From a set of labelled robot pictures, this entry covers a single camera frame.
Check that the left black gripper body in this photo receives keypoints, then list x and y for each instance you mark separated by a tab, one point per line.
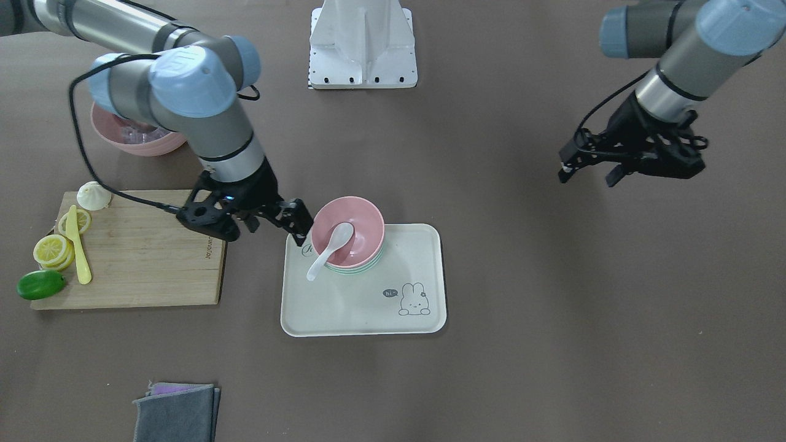
632	124

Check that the pink patterned bowl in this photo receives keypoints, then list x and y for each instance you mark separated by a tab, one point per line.
131	138

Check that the lemon slice stack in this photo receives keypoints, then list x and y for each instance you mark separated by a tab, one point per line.
53	252

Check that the white plastic spoon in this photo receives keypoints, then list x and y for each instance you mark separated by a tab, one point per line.
340	235

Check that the yellow plastic knife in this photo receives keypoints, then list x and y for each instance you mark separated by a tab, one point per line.
83	271

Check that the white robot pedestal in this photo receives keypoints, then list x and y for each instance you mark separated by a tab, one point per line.
362	45

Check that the purple cloth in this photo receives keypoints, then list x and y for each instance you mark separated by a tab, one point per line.
159	388

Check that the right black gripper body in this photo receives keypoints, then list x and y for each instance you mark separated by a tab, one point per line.
260	186

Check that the white garlic bulb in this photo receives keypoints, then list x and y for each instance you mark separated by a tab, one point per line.
93	197

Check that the grey folded cloth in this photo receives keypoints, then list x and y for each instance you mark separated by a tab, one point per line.
190	415

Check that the cream rabbit tray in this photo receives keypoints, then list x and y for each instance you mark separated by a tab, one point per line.
403	292

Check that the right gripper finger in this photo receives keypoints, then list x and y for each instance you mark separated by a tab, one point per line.
294	221
298	204

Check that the bamboo cutting board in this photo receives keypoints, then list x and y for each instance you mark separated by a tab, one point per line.
142	257

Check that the green lime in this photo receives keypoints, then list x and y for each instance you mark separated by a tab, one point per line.
40	284

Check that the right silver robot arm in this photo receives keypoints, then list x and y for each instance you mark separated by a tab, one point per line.
163	72

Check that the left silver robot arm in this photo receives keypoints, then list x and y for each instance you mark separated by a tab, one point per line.
698	46

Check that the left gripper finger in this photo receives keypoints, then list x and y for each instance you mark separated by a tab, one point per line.
574	155
619	172

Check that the green bowl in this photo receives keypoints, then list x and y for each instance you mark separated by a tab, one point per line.
358	269

